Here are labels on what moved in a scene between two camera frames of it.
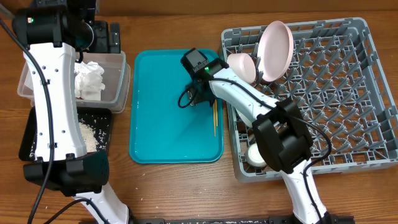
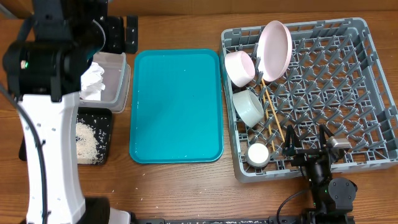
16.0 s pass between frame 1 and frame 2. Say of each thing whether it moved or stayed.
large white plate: stayed
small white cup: stayed
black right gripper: moved
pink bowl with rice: stayed
